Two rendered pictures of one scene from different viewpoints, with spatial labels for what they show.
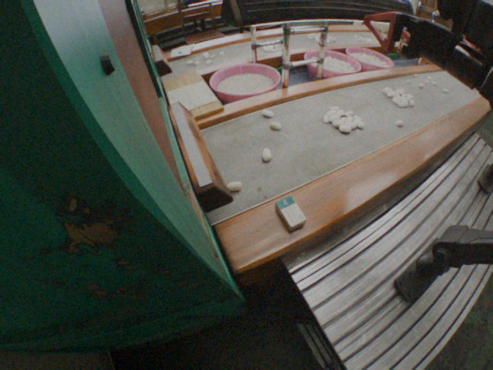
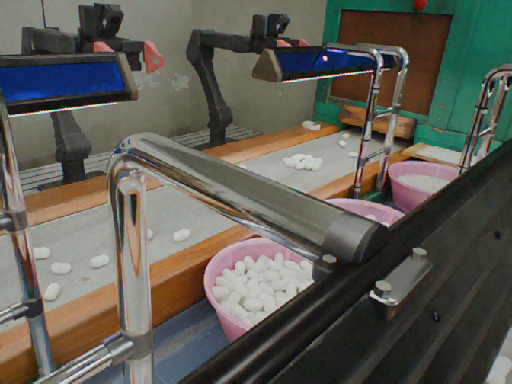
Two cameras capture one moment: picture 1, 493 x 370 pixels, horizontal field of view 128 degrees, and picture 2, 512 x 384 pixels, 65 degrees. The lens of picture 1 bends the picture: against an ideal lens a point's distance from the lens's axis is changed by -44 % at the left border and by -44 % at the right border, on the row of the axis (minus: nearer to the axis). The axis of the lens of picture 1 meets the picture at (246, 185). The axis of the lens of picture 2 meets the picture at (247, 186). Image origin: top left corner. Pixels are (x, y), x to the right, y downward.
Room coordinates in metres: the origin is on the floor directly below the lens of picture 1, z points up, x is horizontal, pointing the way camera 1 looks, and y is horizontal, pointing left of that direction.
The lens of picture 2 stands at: (1.44, -1.06, 1.18)
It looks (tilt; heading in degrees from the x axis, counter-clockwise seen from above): 24 degrees down; 151
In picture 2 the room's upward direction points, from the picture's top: 4 degrees clockwise
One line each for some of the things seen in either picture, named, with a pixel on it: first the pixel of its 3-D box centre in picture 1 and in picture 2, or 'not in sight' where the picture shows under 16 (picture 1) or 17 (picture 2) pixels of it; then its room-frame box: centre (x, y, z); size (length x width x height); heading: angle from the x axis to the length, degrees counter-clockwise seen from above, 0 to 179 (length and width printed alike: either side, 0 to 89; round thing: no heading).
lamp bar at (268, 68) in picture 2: (347, 4); (337, 59); (0.54, -0.29, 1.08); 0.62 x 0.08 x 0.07; 109
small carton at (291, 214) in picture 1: (290, 213); (311, 125); (0.18, -0.08, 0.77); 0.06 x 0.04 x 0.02; 19
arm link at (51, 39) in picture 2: not in sight; (60, 54); (0.23, -0.97, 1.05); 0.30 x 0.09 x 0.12; 20
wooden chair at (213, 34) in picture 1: (202, 36); not in sight; (2.69, 0.31, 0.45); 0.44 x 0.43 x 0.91; 105
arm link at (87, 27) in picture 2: not in sight; (91, 32); (0.38, -0.91, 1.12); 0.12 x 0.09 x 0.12; 20
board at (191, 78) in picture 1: (188, 93); (459, 161); (0.68, 0.16, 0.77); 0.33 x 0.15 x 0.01; 19
